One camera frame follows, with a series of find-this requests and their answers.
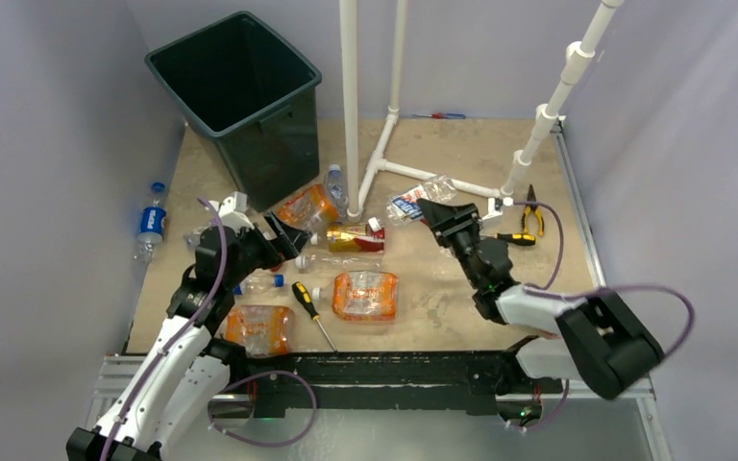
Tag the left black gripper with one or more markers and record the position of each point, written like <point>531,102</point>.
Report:
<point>285,245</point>

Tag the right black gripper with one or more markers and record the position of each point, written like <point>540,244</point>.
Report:
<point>447,221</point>

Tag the pepsi bottle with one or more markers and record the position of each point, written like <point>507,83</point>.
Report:
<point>151,224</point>
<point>259,283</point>

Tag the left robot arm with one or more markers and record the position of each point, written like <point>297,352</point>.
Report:
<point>188,364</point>

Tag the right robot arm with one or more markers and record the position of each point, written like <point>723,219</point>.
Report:
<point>593,337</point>

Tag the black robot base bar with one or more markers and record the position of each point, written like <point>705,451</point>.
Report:
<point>468,381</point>

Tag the orange label bottle near bin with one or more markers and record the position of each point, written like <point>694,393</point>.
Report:
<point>311,210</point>

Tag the dark green plastic bin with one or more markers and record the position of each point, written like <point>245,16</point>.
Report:
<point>250,96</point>

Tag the yellow black screwdriver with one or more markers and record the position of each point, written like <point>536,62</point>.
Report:
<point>304,298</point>

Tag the clear bottle white cap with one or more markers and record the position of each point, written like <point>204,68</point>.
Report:
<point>339,262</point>

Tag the blue white label bottle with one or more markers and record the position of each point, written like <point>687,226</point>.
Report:
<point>403,209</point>

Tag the red gold label bottle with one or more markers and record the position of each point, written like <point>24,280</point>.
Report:
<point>368,237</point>

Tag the yellow black pliers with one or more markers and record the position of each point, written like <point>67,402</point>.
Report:
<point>532,209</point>

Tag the clear small water bottle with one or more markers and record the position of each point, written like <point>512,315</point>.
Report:
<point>335,184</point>

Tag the orange label bottle centre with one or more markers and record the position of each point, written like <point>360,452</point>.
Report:
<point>361,296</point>

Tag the orange label bottle front left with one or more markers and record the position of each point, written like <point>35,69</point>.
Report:
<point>264,330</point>

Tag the crushed clear bottle left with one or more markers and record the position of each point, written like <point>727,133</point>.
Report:
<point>193,237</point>

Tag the small red blue screwdriver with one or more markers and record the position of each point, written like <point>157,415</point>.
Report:
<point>440,116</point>

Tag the Pepsi bottle by wall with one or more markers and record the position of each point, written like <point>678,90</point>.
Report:
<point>151,224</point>

